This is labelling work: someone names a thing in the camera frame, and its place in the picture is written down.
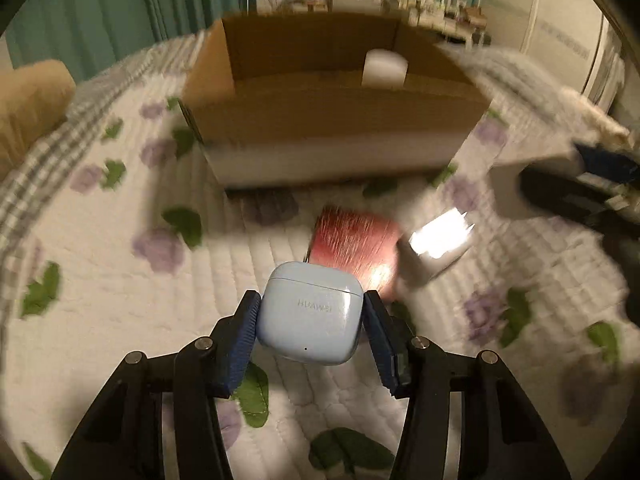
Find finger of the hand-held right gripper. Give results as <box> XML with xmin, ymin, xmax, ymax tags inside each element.
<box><xmin>519</xmin><ymin>166</ymin><xmax>616</xmax><ymax>226</ymax></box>

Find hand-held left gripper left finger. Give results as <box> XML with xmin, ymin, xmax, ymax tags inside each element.
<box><xmin>50</xmin><ymin>289</ymin><xmax>262</xmax><ymax>480</ymax></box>

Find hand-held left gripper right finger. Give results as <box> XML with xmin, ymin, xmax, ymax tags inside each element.
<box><xmin>362</xmin><ymin>290</ymin><xmax>574</xmax><ymax>480</ymax></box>

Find light blue earbuds case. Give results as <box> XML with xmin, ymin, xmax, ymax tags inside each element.
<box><xmin>255</xmin><ymin>261</ymin><xmax>365</xmax><ymax>365</ymax></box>

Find white cylindrical jar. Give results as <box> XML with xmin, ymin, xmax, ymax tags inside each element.
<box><xmin>361</xmin><ymin>49</ymin><xmax>409</xmax><ymax>88</ymax></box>

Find cardboard box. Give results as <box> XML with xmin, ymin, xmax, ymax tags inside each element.
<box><xmin>178</xmin><ymin>12</ymin><xmax>493</xmax><ymax>192</ymax></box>

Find red rectangular box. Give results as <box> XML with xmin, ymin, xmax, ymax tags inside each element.
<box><xmin>306</xmin><ymin>205</ymin><xmax>405</xmax><ymax>302</ymax></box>

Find floral quilted blanket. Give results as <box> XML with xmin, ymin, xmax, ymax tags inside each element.
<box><xmin>0</xmin><ymin>30</ymin><xmax>636</xmax><ymax>480</ymax></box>

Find white charger plug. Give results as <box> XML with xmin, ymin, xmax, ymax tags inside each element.
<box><xmin>400</xmin><ymin>208</ymin><xmax>476</xmax><ymax>286</ymax></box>

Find white wardrobe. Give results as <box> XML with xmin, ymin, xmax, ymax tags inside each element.
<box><xmin>510</xmin><ymin>0</ymin><xmax>626</xmax><ymax>111</ymax></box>

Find cluttered desk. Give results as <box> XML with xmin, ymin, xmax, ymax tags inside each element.
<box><xmin>260</xmin><ymin>0</ymin><xmax>496</xmax><ymax>46</ymax></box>

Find grey plaid blanket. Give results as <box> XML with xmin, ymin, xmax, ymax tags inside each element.
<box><xmin>0</xmin><ymin>40</ymin><xmax>211</xmax><ymax>241</ymax></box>

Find tan pillow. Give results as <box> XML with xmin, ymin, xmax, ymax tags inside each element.
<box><xmin>0</xmin><ymin>59</ymin><xmax>77</xmax><ymax>171</ymax></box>

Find teal curtain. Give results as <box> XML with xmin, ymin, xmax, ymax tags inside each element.
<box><xmin>5</xmin><ymin>0</ymin><xmax>257</xmax><ymax>81</ymax></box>

